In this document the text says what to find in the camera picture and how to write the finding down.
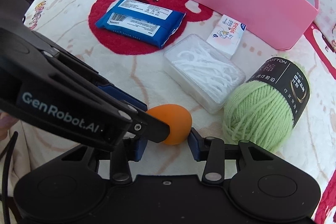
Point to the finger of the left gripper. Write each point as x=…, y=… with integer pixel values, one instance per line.
x=155, y=128
x=121, y=95

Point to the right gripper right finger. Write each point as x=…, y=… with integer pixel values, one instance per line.
x=211, y=151

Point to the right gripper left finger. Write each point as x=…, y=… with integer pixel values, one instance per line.
x=129, y=149

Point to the orange egg-shaped sponge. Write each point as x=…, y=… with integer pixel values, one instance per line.
x=177, y=117

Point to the green yarn ball black label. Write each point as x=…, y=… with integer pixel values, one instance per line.
x=266, y=108

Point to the blue wet wipes pack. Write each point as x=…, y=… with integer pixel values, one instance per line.
x=144, y=22

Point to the person's left hand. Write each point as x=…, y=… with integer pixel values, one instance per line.
x=6, y=122

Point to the cartoon bear bed blanket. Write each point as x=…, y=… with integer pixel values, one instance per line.
x=137, y=69

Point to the clear box of floss picks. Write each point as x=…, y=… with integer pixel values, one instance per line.
x=202, y=71

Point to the small white tissue pack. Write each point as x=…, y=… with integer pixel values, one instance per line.
x=226, y=35

